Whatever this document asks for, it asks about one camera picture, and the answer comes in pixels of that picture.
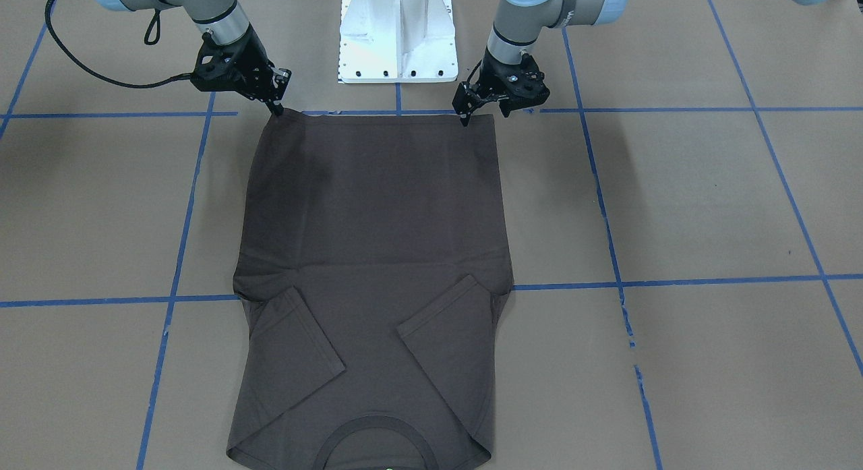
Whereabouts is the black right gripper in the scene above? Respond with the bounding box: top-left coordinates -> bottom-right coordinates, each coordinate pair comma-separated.
222,26 -> 292,117

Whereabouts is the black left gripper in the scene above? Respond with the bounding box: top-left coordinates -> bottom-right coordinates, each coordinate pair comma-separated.
451,51 -> 523,127

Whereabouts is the dark brown t-shirt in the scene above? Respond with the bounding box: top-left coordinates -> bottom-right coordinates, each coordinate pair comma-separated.
226,110 -> 514,469

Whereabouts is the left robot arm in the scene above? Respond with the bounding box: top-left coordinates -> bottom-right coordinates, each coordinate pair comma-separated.
451,0 -> 628,126

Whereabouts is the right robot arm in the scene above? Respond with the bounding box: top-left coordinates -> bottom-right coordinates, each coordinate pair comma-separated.
95,0 -> 292,116

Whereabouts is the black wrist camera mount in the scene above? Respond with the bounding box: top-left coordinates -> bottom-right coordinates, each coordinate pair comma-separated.
190,32 -> 244,92
498,53 -> 551,117

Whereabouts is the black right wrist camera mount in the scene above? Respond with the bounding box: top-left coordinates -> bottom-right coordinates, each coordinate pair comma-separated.
190,32 -> 244,92

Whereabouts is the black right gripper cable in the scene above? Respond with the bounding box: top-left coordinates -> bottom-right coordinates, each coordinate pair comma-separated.
44,0 -> 203,90

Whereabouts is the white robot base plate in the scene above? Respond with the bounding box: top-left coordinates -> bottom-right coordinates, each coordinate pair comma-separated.
337,0 -> 459,84

